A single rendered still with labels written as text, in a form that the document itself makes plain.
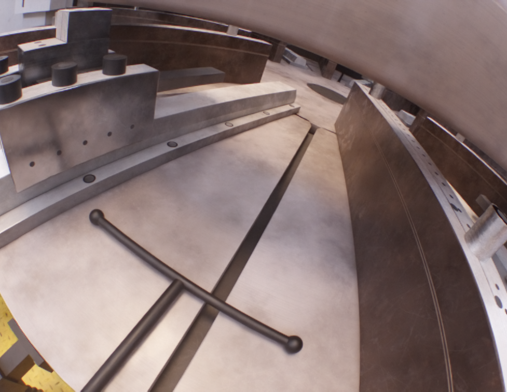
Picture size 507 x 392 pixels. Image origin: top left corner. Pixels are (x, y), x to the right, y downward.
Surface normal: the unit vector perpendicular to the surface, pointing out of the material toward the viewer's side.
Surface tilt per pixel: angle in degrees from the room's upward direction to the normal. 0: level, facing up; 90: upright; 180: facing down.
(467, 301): 90
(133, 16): 90
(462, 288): 90
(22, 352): 0
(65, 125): 90
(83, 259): 0
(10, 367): 0
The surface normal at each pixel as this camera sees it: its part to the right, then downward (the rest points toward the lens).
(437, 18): -0.31, 0.54
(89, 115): 0.79, 0.54
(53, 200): 0.29, -0.73
